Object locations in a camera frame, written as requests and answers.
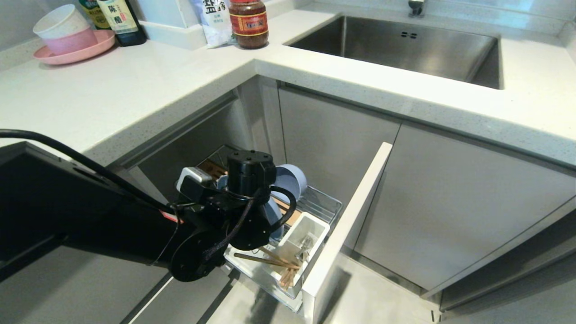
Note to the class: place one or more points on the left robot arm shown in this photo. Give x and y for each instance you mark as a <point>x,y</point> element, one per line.
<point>90,216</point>

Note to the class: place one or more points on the blue bowl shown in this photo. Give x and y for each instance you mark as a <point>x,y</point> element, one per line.
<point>292,180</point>

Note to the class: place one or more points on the grey cabinet door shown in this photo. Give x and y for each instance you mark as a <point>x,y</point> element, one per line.
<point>450,202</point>
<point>517,270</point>
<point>333,144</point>

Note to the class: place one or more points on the blue plate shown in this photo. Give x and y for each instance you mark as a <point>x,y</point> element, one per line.
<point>273,216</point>

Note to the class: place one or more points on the white utensil holder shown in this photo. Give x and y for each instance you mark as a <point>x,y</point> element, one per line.
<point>310,225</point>

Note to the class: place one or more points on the metal spoon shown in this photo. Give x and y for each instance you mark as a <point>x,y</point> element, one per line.
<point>306,247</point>

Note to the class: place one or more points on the white drawer front panel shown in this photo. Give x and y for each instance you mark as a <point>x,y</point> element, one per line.
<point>342,234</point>

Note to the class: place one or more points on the wooden chopstick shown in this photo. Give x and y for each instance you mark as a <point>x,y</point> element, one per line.
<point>256,258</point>
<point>274,255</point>

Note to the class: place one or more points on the red lid sauce jar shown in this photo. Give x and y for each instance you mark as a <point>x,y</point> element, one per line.
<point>249,27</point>

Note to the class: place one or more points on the white salt bag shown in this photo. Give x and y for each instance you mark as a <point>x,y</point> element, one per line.
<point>216,27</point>

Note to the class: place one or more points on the stainless steel sink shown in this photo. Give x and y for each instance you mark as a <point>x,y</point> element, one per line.
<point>405,54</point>

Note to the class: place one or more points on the white box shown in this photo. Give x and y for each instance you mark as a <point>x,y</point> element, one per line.
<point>166,31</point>

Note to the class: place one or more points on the metal faucet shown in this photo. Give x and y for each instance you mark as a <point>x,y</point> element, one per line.
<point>416,6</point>

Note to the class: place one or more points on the dark vinegar bottle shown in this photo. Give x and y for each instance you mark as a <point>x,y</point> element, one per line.
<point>130,36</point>

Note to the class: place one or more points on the pink plate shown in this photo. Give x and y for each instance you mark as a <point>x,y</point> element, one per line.
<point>92,51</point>

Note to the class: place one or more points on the yellow label bottle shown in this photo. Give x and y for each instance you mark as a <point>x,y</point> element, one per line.
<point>95,17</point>

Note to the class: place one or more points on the pink bowl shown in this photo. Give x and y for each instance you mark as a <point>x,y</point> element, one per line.
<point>72,42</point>

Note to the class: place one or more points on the grey drawer front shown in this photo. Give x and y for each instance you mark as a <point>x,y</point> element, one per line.
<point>67,292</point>

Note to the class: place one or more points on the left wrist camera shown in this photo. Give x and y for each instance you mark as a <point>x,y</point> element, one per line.
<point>193,176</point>

